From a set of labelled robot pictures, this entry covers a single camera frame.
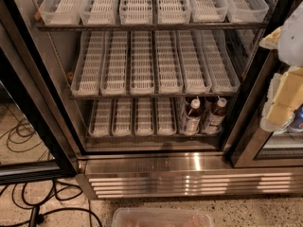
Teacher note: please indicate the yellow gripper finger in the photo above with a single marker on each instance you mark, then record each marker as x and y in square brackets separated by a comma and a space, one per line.
[284, 96]
[271, 40]

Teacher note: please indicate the tea bottle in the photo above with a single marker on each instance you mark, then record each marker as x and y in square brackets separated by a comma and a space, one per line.
[187, 102]
[214, 116]
[191, 117]

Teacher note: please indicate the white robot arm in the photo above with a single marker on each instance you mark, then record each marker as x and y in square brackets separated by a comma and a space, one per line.
[290, 43]

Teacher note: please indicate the shelf tray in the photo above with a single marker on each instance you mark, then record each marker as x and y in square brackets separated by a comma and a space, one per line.
[100, 118]
[168, 67]
[220, 68]
[135, 12]
[122, 122]
[114, 72]
[208, 102]
[60, 12]
[247, 11]
[165, 117]
[98, 12]
[142, 76]
[180, 108]
[173, 12]
[86, 77]
[143, 125]
[208, 11]
[195, 74]

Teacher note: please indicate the right glass fridge door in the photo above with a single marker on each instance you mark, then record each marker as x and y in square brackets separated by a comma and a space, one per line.
[244, 139]

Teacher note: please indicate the glass fridge door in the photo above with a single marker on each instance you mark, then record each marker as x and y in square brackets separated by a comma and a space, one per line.
[31, 96]
[244, 139]

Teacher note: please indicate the steel fridge cabinet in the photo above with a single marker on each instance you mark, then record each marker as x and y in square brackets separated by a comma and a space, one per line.
[155, 166]

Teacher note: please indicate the left glass fridge door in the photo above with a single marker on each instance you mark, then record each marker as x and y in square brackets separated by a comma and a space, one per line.
[31, 96]

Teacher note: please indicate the blue can behind door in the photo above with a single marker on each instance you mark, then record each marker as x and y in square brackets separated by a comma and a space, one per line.
[297, 123]

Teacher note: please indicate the clear plastic bin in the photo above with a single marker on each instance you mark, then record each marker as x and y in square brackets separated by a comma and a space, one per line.
[158, 217]

